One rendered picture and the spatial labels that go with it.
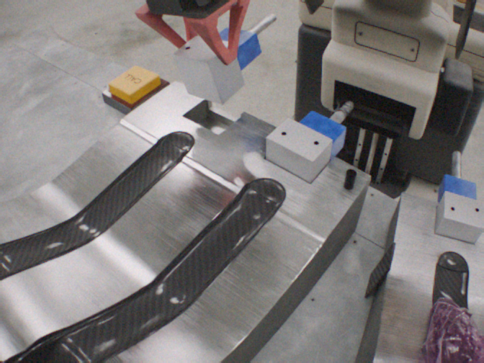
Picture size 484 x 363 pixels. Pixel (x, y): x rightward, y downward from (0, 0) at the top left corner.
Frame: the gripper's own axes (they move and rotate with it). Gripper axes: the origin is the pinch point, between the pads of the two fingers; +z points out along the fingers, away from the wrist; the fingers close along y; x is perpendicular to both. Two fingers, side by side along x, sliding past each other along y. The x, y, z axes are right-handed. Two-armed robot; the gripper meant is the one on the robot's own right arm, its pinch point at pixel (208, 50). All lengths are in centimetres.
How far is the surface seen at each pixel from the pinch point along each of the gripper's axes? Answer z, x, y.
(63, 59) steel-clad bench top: 11.6, 2.1, -47.9
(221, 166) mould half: 7.5, -6.9, 5.0
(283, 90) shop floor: 105, 95, -75
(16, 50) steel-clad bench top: 9, -2, -66
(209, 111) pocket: 9.5, -0.2, -3.2
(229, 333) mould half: 7.5, -19.2, 15.9
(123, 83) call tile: 10.7, 0.5, -22.4
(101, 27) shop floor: 87, 95, -224
